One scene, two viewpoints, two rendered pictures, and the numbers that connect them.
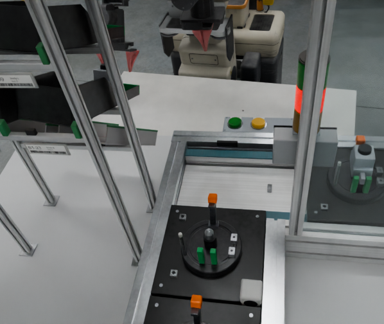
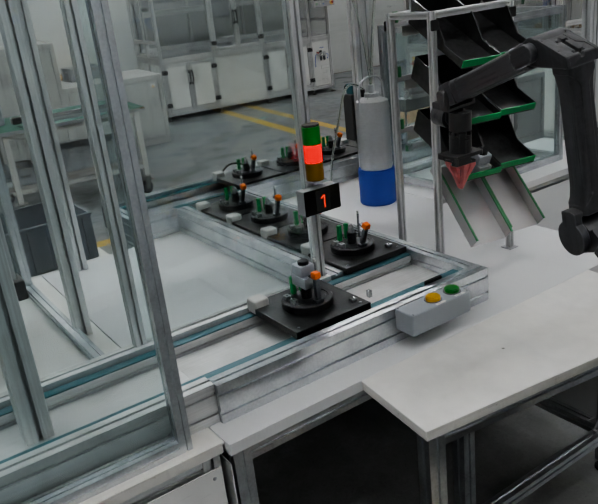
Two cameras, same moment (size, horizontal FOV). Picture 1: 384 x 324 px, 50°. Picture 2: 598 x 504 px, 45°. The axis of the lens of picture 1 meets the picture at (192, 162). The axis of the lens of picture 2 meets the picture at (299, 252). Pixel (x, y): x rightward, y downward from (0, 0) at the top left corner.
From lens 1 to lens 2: 2.48 m
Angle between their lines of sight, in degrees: 99
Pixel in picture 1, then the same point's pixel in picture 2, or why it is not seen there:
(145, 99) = not seen: outside the picture
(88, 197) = (491, 258)
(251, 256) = (327, 255)
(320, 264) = not seen: hidden behind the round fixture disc
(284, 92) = (496, 384)
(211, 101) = (547, 338)
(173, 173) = (436, 256)
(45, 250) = (462, 240)
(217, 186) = (407, 281)
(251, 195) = (377, 289)
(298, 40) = not seen: outside the picture
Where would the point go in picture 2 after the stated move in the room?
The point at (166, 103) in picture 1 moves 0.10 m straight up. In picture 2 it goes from (582, 315) to (583, 281)
